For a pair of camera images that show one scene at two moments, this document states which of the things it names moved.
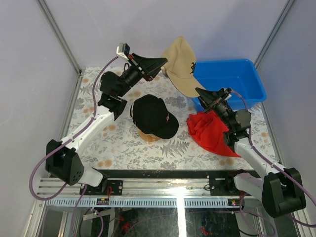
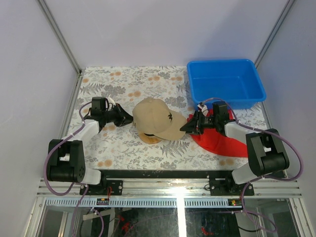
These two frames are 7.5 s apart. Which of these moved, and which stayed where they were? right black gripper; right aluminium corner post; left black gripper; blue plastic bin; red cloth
Moved: left black gripper; right black gripper
Stayed: right aluminium corner post; blue plastic bin; red cloth
